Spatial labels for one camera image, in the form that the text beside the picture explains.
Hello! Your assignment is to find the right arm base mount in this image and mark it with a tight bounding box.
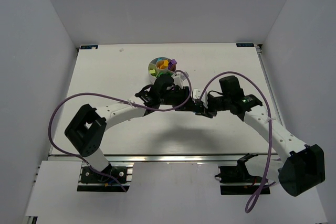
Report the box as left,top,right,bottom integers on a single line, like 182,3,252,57
214,153,267,196

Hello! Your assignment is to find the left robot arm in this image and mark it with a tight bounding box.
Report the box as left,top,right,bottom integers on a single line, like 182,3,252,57
65,74,192,173

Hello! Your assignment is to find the blue label left corner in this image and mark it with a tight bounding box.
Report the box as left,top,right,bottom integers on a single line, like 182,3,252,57
80,45,98,50

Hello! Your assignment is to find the white round divided container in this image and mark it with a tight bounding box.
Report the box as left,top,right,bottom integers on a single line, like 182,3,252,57
148,57,177,84

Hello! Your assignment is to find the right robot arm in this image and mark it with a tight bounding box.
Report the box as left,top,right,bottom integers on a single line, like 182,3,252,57
192,76,325,197

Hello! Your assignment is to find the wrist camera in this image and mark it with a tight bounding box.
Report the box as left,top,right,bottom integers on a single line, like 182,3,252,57
191,89,208,108
172,72,189,88

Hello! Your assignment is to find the blue label corner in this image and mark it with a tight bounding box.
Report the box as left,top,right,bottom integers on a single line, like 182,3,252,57
80,45,98,50
236,42,255,48

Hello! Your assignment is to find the blue label right corner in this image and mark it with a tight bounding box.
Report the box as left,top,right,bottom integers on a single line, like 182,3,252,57
236,42,255,48

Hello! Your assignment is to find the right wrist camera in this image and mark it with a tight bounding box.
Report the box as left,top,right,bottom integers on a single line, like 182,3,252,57
191,89,208,108

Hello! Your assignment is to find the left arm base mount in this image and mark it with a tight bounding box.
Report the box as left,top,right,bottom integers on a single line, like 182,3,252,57
77,163,133,193

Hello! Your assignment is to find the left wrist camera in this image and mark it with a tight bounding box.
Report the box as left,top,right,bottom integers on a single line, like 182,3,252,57
172,72,189,88

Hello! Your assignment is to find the orange rectangular lego brick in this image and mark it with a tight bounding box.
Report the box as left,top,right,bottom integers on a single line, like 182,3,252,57
156,60,169,69

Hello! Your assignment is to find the aluminium front rail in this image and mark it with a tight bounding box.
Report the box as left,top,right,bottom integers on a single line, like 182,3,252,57
47,153,280,164

